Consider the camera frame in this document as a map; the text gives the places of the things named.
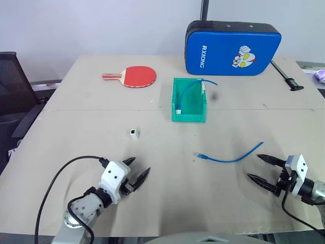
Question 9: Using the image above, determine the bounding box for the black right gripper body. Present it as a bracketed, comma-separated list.
[275, 168, 298, 198]

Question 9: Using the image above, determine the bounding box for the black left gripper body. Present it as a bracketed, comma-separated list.
[118, 177, 136, 196]

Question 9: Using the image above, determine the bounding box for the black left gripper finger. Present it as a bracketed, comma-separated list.
[132, 167, 151, 193]
[121, 157, 137, 168]

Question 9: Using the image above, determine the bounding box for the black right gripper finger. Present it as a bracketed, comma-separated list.
[247, 173, 280, 196]
[256, 154, 287, 168]

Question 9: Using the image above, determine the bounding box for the green plastic bin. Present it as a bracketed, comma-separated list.
[171, 77, 208, 124]

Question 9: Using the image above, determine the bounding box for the black bar clamp tool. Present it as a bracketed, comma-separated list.
[270, 60, 305, 92]

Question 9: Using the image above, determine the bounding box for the red table tennis paddle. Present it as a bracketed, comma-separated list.
[102, 66, 157, 88]

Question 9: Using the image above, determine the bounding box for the purple crumpled item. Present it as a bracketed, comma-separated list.
[313, 68, 325, 83]

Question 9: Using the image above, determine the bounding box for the blue RXIONG kick pad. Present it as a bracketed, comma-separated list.
[184, 20, 282, 76]

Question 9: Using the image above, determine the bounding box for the black mesh office chair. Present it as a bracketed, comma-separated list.
[0, 51, 49, 176]

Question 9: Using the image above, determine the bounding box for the black vertical pole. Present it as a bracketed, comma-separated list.
[199, 0, 210, 22]

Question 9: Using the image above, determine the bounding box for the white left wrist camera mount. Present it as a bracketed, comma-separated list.
[98, 160, 131, 204]

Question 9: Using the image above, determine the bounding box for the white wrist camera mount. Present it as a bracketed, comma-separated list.
[98, 160, 131, 204]
[284, 154, 309, 197]

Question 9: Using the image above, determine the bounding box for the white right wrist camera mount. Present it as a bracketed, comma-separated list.
[284, 154, 309, 197]

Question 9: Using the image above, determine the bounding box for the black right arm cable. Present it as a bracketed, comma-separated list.
[281, 175, 325, 236]

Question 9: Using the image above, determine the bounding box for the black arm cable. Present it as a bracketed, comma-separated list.
[35, 155, 110, 244]
[281, 175, 325, 236]

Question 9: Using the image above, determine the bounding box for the blue network cable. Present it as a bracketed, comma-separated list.
[193, 141, 265, 164]

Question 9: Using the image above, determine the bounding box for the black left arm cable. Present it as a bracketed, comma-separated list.
[35, 155, 110, 244]

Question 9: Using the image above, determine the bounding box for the blue cable with white coupler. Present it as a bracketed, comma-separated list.
[175, 79, 218, 114]

